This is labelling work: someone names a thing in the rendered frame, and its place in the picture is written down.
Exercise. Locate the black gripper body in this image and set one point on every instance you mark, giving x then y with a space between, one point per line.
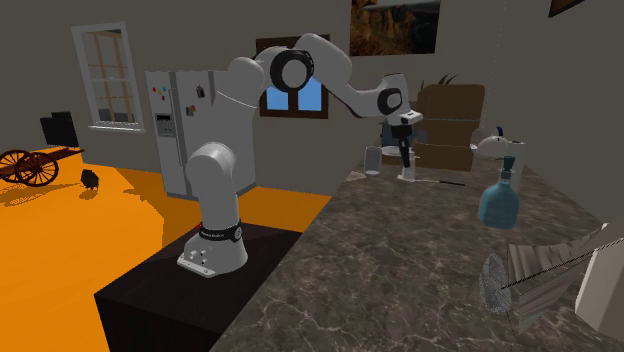
401 132

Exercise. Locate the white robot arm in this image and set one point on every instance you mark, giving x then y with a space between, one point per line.
214 170

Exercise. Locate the dark blue pot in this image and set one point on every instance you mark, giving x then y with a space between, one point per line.
387 134

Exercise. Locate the white plate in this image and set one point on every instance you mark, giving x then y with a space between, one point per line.
390 150

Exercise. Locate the clear drinking glass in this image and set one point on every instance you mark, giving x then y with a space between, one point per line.
373 161

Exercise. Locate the brown stacked boxes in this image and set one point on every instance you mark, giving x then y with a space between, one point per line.
451 122

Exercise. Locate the dark leafy plant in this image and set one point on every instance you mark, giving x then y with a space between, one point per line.
446 79

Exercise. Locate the brown framed window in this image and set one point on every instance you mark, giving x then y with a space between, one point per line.
292 113

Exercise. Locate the blue soap dispenser bottle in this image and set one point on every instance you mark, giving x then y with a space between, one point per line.
498 204

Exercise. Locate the grey mesh sieve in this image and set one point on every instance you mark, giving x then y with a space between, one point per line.
493 285

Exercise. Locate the white double-door fridge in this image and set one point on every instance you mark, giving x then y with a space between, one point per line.
168 161

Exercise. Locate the white box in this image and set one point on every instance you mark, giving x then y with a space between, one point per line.
602 292

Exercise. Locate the dark robot stand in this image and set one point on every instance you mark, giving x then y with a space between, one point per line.
161 297

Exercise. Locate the small black round object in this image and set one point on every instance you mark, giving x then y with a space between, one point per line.
90 179

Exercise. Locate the white framed window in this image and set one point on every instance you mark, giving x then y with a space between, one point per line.
78 58

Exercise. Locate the black box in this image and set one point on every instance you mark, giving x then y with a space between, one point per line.
58 130

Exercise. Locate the brown wooden cart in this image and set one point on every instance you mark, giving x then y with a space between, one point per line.
36 168

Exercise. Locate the brown landscape wall picture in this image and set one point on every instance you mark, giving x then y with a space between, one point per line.
390 29

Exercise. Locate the dark framed wall picture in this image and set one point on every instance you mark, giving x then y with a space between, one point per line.
560 6

